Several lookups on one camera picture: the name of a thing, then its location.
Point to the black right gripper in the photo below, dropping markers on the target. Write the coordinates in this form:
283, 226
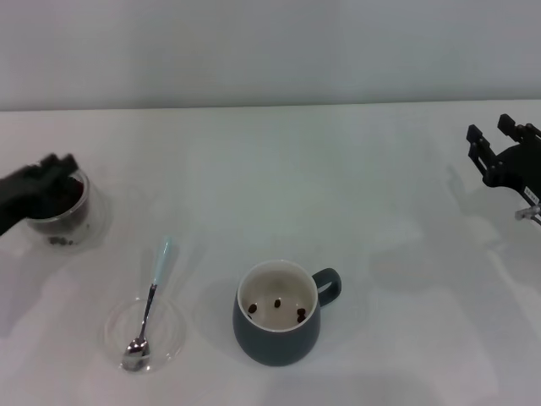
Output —
517, 167

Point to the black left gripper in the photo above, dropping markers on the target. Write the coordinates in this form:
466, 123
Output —
21, 194

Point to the double-walled glass cup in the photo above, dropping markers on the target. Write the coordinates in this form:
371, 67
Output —
91, 220

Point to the clear glass saucer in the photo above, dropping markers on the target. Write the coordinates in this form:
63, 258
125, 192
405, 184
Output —
169, 338

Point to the small coffee bean portion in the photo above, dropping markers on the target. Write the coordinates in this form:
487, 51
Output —
277, 303

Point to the dark blue ceramic mug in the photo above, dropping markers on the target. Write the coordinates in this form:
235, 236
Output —
270, 347

